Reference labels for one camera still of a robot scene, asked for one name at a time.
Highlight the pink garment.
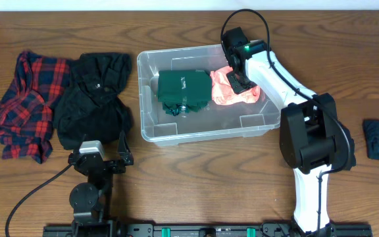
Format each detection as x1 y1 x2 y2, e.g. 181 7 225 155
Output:
210 66 261 105

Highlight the clear plastic storage bin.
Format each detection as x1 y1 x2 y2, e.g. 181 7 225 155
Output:
137 45 280 146

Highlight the dark green garment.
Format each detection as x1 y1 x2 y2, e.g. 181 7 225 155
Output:
157 70 213 116

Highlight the black garment with band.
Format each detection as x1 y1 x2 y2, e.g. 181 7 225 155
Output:
341 124 357 171

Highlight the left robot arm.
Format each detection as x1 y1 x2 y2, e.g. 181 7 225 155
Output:
68 131 134 237

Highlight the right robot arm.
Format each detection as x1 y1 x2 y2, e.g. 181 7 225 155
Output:
220 27 356 236

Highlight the red plaid flannel shirt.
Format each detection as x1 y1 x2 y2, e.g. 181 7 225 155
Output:
0 51 72 164

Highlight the right black cable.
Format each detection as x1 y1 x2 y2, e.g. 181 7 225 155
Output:
220 9 352 231

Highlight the black cable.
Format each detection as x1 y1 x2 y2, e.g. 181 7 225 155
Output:
220 9 352 231
5 163 74 237

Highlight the left black cable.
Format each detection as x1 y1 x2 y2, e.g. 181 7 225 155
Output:
5 163 74 237

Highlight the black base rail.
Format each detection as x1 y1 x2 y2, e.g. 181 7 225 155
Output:
42 223 373 237

